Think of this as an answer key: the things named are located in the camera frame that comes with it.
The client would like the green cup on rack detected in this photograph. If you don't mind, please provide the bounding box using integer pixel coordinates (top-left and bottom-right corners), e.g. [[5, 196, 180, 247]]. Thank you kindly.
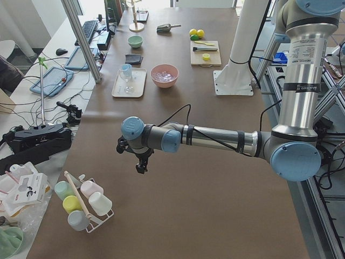
[[54, 181, 74, 201]]

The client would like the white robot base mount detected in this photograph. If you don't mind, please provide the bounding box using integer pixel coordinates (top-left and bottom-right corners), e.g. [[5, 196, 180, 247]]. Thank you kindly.
[[213, 0, 271, 96]]

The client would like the metal ice scoop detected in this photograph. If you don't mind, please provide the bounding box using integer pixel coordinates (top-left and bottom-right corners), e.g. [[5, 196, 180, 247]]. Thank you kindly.
[[156, 24, 181, 33]]

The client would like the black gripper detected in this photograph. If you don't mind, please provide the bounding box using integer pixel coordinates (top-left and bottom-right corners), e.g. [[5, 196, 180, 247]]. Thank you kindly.
[[116, 136, 154, 174]]

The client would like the yellow lemon upper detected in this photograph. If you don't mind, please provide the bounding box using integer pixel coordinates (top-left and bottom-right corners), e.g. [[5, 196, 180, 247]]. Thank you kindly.
[[189, 29, 197, 36]]

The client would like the cream serving tray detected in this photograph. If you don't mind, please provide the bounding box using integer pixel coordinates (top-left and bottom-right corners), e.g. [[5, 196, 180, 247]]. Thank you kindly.
[[111, 68, 147, 98]]

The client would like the half lemon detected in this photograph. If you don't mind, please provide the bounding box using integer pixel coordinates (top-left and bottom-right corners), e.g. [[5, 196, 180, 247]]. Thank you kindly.
[[202, 53, 210, 60]]

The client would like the grey-blue cup on rack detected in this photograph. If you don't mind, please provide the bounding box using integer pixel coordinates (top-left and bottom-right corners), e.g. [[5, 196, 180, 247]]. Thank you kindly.
[[67, 210, 90, 231]]

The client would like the yellow lemon lower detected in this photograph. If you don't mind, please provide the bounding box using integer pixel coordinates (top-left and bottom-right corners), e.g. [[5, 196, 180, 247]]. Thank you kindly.
[[197, 29, 205, 39]]

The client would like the yellow plastic knife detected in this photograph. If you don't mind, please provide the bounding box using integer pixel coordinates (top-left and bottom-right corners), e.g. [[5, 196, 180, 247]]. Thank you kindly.
[[194, 40, 215, 46]]

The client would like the white cup on rack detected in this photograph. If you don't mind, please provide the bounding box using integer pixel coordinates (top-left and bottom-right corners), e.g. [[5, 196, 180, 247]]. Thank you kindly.
[[88, 192, 113, 216]]

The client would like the light blue cup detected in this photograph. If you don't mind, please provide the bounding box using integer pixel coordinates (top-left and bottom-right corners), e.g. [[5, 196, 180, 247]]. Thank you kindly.
[[119, 64, 132, 81]]

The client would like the pink bowl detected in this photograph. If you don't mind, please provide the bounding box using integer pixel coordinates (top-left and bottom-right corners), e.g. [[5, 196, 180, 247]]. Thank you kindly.
[[150, 64, 179, 88]]

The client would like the white cardboard box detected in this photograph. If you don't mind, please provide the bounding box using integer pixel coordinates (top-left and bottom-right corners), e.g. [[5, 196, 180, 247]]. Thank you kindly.
[[5, 173, 48, 206]]

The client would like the black computer mouse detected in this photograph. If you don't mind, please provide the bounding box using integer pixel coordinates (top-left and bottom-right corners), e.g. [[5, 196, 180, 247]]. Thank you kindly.
[[56, 48, 68, 56]]

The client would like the black picture frame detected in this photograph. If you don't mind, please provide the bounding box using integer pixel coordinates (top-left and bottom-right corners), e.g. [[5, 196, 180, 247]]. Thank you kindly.
[[135, 10, 149, 23]]

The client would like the white wire cup rack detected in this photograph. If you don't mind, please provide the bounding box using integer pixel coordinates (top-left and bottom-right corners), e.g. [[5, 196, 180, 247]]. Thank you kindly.
[[63, 171, 114, 233]]

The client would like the wooden mug tree stand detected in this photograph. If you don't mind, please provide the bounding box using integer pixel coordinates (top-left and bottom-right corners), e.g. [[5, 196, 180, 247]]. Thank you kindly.
[[125, 0, 144, 32]]

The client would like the wooden cutting board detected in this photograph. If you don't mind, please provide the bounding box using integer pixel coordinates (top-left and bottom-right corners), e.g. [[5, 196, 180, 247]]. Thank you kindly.
[[190, 40, 222, 66]]

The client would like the green bowl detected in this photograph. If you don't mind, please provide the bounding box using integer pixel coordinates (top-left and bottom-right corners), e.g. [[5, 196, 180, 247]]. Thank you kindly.
[[127, 35, 143, 49]]

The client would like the yellow cup on rack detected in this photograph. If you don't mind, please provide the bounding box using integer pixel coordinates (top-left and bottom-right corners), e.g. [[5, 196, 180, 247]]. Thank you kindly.
[[63, 195, 82, 214]]

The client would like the wooden stick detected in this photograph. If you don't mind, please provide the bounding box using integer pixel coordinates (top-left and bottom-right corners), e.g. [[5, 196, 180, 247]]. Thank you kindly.
[[64, 171, 91, 219]]

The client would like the green lime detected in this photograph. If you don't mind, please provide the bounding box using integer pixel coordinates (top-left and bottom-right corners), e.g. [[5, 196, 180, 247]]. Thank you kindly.
[[190, 35, 199, 41]]

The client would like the black device on side table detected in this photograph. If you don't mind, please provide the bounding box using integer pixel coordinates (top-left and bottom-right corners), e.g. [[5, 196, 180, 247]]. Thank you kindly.
[[1, 123, 72, 175]]

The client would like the yellow lemon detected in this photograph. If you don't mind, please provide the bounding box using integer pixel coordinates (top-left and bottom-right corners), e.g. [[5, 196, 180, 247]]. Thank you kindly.
[[189, 29, 197, 36], [197, 29, 205, 39]]

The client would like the dark grey folded cloth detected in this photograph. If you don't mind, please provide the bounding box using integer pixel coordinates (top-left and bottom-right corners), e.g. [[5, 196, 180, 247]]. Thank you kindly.
[[125, 54, 143, 65]]

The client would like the clear wine glass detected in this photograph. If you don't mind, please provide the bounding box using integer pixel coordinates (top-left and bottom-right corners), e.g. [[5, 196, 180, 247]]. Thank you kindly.
[[119, 64, 134, 94]]

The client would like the blue tablet far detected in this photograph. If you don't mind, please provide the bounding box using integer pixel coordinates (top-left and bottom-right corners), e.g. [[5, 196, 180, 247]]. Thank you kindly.
[[65, 46, 89, 71]]

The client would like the metal muddler black tip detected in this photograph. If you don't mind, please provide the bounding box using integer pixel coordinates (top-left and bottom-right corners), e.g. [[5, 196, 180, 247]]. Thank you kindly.
[[192, 46, 218, 52]]

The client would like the blue tablet near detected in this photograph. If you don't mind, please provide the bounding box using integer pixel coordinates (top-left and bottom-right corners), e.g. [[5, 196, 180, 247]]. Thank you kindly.
[[43, 66, 74, 97]]

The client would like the black keyboard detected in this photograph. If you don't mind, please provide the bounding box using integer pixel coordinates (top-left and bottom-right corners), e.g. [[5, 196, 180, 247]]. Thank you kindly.
[[82, 20, 98, 43]]

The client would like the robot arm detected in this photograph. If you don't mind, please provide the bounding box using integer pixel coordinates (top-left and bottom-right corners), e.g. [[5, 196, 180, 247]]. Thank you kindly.
[[116, 1, 344, 181]]

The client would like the pink cup on rack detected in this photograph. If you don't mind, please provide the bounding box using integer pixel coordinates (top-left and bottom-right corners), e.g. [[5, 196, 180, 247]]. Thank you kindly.
[[80, 180, 104, 199]]

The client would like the blue tablet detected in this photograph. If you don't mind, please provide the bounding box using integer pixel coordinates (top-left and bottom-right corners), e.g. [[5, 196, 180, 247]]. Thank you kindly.
[[65, 46, 89, 71], [43, 66, 74, 97]]

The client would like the clear ice cubes pile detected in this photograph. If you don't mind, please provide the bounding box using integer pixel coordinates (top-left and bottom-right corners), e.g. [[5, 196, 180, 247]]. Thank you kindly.
[[153, 71, 175, 83]]

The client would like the aluminium frame post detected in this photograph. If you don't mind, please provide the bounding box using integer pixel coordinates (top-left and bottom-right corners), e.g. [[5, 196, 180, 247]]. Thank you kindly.
[[61, 0, 102, 83]]

